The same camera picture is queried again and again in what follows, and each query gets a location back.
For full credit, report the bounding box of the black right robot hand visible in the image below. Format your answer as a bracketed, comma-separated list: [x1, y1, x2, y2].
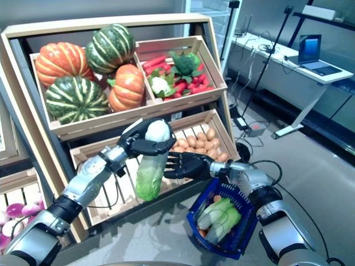
[163, 151, 213, 180]

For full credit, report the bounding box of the dark green broccoli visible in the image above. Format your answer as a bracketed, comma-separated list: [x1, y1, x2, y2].
[169, 51, 202, 83]

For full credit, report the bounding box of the white cauliflower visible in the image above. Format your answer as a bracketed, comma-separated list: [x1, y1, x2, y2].
[148, 70, 175, 98]

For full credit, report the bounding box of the black power adapter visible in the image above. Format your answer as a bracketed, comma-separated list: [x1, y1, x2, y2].
[234, 116, 250, 130]

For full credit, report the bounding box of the black cable coil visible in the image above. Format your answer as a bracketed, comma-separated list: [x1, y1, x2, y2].
[234, 141, 252, 163]

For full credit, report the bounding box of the grey robot waist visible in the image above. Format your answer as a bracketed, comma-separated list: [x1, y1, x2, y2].
[102, 260, 195, 266]

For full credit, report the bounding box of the black metal rack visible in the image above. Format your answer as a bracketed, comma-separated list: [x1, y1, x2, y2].
[288, 0, 355, 48]

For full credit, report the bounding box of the large wooden display shelf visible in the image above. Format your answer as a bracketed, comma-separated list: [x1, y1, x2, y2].
[0, 13, 242, 244]

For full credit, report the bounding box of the blue plastic shopping basket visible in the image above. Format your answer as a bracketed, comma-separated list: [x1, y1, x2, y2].
[186, 177, 258, 260]

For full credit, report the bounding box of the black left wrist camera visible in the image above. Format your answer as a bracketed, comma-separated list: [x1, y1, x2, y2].
[112, 163, 128, 178]

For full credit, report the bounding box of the purple white onion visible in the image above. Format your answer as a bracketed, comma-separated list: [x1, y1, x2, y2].
[21, 203, 42, 217]
[6, 203, 26, 218]
[2, 220, 24, 236]

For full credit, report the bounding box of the grey box red label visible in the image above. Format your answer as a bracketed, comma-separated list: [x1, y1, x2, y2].
[246, 121, 268, 137]

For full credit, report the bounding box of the small orange pumpkin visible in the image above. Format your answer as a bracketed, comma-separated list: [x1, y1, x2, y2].
[106, 64, 146, 113]

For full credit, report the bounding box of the router with antennas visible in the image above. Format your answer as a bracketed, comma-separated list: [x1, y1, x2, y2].
[235, 15, 253, 37]

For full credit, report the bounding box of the glass door fridge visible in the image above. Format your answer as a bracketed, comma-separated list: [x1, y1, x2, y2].
[184, 0, 242, 59]

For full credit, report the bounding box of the red carrot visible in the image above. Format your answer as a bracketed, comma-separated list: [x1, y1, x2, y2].
[145, 63, 173, 76]
[142, 55, 167, 70]

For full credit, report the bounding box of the black stand with sensor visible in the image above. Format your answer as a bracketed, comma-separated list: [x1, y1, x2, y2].
[220, 0, 241, 60]
[242, 5, 295, 119]

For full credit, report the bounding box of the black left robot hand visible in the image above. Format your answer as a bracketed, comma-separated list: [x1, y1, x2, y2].
[116, 117, 177, 161]

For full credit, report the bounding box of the open laptop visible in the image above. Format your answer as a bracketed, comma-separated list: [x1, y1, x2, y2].
[298, 34, 343, 76]

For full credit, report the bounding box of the white box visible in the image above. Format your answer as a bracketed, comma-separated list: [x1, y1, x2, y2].
[301, 4, 338, 20]

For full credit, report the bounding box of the large orange pumpkin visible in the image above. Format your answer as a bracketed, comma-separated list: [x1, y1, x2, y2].
[34, 41, 97, 88]

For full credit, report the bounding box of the green striped pumpkin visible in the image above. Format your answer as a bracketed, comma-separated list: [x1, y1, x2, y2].
[44, 76, 109, 125]
[85, 23, 136, 75]

